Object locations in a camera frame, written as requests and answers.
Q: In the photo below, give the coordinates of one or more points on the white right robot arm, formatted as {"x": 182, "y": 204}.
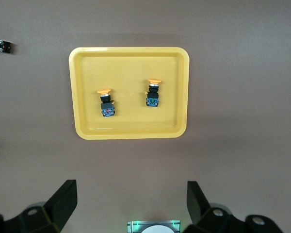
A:
{"x": 156, "y": 230}

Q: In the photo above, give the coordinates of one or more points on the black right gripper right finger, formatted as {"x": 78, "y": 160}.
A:
{"x": 208, "y": 223}

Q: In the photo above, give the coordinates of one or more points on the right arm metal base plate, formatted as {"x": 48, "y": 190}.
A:
{"x": 133, "y": 227}

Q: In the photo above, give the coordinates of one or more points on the yellow plastic tray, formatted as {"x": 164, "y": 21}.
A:
{"x": 131, "y": 68}

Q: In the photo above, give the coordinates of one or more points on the brown table mat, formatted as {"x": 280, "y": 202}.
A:
{"x": 232, "y": 97}

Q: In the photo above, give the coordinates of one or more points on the yellow push button switch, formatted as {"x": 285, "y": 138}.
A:
{"x": 153, "y": 97}
{"x": 107, "y": 106}

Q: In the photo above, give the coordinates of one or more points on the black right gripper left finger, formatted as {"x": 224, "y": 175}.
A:
{"x": 51, "y": 218}

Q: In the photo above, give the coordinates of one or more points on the red button orange striped body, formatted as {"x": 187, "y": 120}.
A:
{"x": 7, "y": 47}

